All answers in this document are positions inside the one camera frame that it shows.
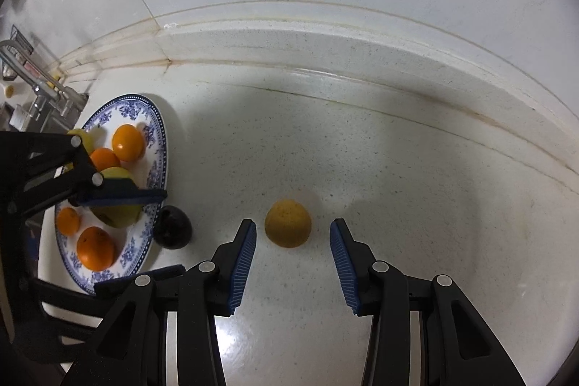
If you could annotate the stainless steel sink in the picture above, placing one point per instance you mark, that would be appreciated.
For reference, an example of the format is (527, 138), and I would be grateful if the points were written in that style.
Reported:
(18, 120)

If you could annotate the orange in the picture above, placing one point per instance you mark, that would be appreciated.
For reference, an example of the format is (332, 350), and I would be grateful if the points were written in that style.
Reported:
(129, 142)
(95, 249)
(105, 160)
(68, 221)

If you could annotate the blue and white patterned plate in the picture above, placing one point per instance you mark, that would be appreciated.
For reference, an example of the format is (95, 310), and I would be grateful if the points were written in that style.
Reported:
(135, 114)

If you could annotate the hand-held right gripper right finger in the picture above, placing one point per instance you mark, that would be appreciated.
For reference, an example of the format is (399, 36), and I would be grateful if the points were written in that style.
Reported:
(346, 270)

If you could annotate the small yellow object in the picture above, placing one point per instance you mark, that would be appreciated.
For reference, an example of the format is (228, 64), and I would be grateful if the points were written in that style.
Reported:
(8, 90)

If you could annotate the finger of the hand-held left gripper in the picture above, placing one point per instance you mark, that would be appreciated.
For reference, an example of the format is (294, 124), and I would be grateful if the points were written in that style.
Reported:
(129, 196)
(68, 295)

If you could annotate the dark purple plum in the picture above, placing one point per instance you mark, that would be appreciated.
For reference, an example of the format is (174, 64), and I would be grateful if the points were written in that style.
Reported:
(173, 228)

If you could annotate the yellow-brown round fruit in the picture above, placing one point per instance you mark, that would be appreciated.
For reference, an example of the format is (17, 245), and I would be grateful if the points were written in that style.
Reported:
(288, 224)

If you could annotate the steel sink mixer faucet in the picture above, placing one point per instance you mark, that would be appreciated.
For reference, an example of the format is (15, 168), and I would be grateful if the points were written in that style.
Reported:
(43, 105)

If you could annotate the steel gooseneck faucet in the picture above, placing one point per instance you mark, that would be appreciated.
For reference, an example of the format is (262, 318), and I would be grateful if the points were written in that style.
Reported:
(72, 105)

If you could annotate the green apple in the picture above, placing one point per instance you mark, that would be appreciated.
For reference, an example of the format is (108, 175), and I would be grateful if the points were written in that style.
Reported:
(120, 216)
(87, 140)

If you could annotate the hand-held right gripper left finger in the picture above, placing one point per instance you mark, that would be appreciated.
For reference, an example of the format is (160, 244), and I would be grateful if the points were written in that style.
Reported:
(242, 266)

